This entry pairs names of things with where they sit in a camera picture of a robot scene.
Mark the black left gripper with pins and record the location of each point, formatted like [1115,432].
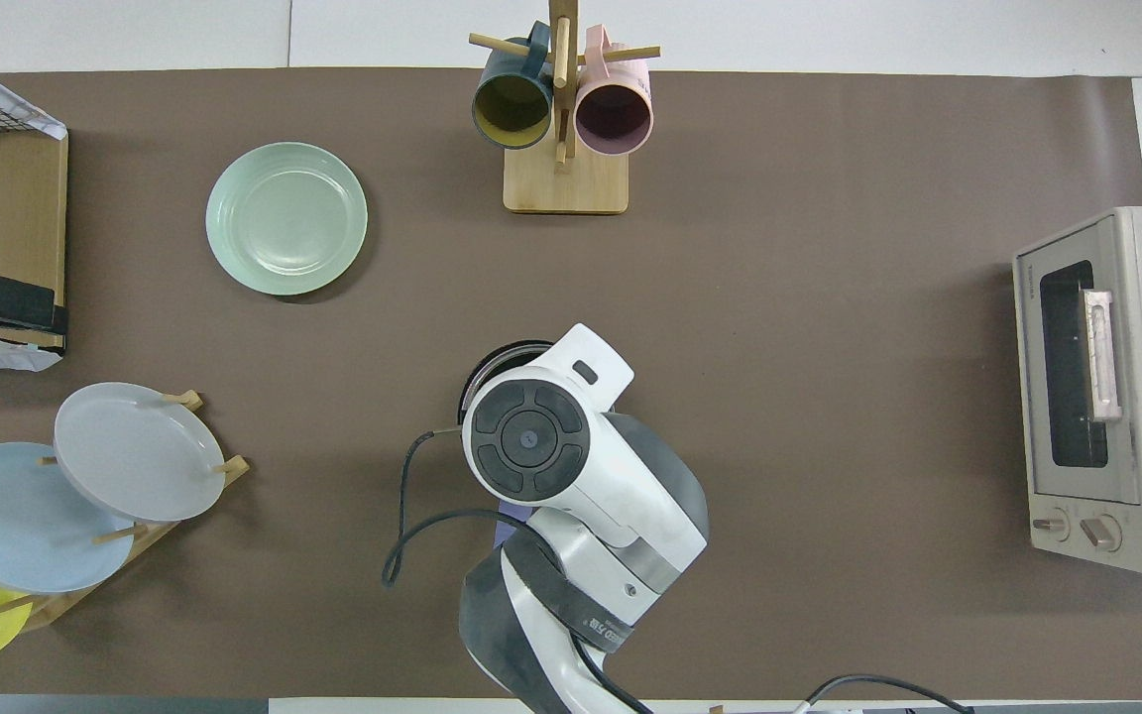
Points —
[6,297]

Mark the grey plate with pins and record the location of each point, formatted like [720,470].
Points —
[135,451]

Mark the light blue plate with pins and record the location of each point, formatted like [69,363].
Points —
[16,526]

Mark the wooden plate rack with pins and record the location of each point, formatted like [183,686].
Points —
[234,466]

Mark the green plate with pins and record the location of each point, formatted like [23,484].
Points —
[284,218]

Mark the dark wooden board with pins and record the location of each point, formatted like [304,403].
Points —
[16,218]

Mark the dark blue saucepan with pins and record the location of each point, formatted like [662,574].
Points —
[507,531]

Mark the dark teal mug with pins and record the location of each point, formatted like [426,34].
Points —
[512,104]

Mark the wooden mug rack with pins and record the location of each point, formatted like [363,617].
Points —
[566,188]

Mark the pink mug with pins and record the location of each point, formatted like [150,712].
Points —
[614,114]

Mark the brown table mat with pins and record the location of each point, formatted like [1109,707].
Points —
[730,149]

